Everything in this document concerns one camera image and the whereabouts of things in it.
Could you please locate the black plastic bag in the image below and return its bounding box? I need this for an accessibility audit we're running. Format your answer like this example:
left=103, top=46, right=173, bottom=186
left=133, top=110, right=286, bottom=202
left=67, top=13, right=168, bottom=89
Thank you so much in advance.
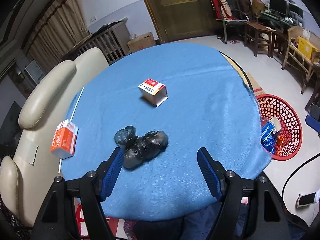
left=114, top=126, right=169, bottom=170

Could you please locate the orange white small box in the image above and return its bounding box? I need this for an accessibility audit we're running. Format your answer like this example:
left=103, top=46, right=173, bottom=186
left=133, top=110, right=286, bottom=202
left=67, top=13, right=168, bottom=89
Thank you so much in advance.
left=50, top=119, right=78, bottom=159

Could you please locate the blue small box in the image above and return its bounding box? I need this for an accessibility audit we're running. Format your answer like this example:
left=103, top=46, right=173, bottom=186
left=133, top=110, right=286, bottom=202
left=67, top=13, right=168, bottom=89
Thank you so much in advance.
left=261, top=121, right=275, bottom=142

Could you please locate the orange wrapper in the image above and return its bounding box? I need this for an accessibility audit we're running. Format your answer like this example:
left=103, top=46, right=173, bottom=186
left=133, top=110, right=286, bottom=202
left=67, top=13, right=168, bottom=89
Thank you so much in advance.
left=274, top=136, right=285, bottom=155

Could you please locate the clear plastic wrapper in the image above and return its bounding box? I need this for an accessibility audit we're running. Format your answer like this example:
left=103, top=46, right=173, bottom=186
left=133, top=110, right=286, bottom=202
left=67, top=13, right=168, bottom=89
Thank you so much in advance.
left=270, top=116, right=281, bottom=134

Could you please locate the red white carton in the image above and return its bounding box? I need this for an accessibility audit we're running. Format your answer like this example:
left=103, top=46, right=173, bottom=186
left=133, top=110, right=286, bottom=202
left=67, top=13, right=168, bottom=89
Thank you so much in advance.
left=138, top=79, right=168, bottom=107

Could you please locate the blue foil wrapper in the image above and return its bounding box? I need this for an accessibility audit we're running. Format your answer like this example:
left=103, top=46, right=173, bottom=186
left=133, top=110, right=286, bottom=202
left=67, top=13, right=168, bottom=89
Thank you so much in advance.
left=261, top=135, right=276, bottom=154

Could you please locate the blue towel table cover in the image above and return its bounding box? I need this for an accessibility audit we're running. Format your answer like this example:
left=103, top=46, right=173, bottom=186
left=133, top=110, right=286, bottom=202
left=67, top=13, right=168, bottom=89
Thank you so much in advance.
left=62, top=43, right=271, bottom=221

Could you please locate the cream leather sofa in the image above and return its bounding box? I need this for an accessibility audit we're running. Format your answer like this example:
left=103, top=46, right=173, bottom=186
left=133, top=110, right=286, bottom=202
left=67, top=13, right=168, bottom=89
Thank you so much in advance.
left=1, top=47, right=109, bottom=226

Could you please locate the red plastic mesh basket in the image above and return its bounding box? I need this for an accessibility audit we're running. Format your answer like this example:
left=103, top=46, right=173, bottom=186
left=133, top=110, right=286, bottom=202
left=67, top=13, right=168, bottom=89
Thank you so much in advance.
left=256, top=94, right=303, bottom=161

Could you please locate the white phone on floor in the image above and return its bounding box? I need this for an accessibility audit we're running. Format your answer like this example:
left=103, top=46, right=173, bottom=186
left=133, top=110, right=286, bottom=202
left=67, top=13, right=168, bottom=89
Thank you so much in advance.
left=296, top=190, right=319, bottom=208

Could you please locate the flat cardboard box on floor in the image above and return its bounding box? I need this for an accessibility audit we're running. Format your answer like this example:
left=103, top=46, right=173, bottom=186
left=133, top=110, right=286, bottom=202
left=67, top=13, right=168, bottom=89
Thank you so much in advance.
left=246, top=73, right=266, bottom=96

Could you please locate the wooden slatted cabinet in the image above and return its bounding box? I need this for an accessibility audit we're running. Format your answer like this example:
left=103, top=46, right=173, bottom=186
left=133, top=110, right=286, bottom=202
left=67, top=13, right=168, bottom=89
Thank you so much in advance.
left=61, top=18, right=131, bottom=65

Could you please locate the dark wooden stool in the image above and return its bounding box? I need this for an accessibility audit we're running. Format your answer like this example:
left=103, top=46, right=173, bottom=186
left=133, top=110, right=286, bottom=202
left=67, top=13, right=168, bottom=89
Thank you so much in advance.
left=244, top=22, right=273, bottom=57

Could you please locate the bamboo armchair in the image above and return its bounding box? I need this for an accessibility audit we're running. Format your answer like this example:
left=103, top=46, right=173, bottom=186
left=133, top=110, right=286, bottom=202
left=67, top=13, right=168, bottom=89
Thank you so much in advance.
left=282, top=26, right=319, bottom=94

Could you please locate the yellow box on chair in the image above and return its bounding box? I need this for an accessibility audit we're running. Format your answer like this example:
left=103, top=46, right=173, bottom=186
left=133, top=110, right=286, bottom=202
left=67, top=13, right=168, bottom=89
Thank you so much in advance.
left=298, top=36, right=319, bottom=62

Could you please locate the beige striped curtain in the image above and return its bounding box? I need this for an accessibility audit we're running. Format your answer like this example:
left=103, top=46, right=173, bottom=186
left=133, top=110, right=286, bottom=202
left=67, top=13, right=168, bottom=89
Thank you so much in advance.
left=21, top=0, right=88, bottom=73

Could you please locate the metal chair with red cloth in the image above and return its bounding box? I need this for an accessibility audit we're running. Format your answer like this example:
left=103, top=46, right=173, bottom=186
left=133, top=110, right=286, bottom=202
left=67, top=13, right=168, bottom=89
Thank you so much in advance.
left=210, top=0, right=249, bottom=44

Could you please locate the brown wooden door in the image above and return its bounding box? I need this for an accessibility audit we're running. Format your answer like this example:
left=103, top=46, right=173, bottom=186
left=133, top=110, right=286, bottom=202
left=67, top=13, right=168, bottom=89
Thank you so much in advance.
left=143, top=0, right=236, bottom=43

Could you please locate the black computer monitor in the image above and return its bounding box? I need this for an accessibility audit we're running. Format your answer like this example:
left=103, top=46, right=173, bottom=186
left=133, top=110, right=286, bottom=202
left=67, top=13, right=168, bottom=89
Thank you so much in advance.
left=270, top=0, right=289, bottom=17

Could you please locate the black cable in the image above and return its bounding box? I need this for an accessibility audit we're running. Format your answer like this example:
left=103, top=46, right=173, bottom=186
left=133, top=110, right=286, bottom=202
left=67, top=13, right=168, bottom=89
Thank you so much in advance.
left=281, top=152, right=320, bottom=201

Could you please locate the cardboard box by wall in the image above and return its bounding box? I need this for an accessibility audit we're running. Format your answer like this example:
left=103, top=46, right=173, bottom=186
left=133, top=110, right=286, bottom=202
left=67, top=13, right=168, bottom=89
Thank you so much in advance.
left=127, top=32, right=156, bottom=53

